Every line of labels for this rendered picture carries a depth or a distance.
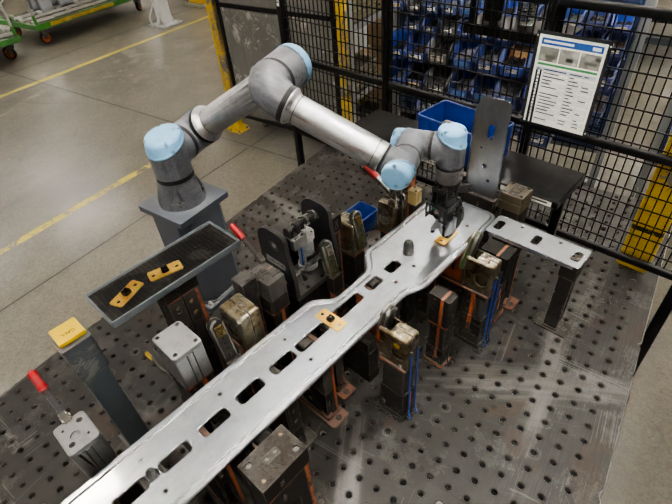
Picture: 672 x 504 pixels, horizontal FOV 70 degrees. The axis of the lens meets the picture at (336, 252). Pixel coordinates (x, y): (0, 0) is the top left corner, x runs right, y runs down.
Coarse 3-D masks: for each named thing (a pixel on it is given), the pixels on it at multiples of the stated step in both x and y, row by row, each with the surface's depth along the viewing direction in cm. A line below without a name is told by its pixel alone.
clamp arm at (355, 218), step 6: (354, 210) 142; (348, 216) 142; (354, 216) 141; (360, 216) 142; (354, 222) 142; (360, 222) 143; (354, 228) 143; (360, 228) 144; (354, 234) 145; (360, 234) 145; (360, 240) 146; (366, 240) 148; (360, 246) 146
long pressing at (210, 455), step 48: (384, 240) 147; (432, 240) 146; (384, 288) 132; (288, 336) 121; (336, 336) 120; (240, 384) 112; (288, 384) 111; (192, 432) 103; (240, 432) 103; (96, 480) 97; (192, 480) 95
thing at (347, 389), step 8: (320, 328) 127; (328, 328) 124; (336, 368) 135; (336, 376) 138; (344, 376) 141; (336, 384) 141; (344, 384) 143; (336, 392) 142; (344, 392) 142; (352, 392) 142
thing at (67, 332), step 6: (72, 318) 109; (66, 324) 108; (72, 324) 108; (78, 324) 108; (54, 330) 107; (60, 330) 107; (66, 330) 107; (72, 330) 106; (78, 330) 106; (84, 330) 107; (54, 336) 105; (60, 336) 105; (66, 336) 105; (72, 336) 105; (78, 336) 106; (60, 342) 104; (66, 342) 104
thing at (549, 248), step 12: (504, 216) 152; (492, 228) 148; (504, 228) 148; (516, 228) 147; (528, 228) 147; (504, 240) 145; (516, 240) 143; (528, 240) 143; (552, 240) 142; (564, 240) 142; (540, 252) 139; (552, 252) 138; (564, 252) 138; (588, 252) 137; (564, 264) 135; (576, 264) 134
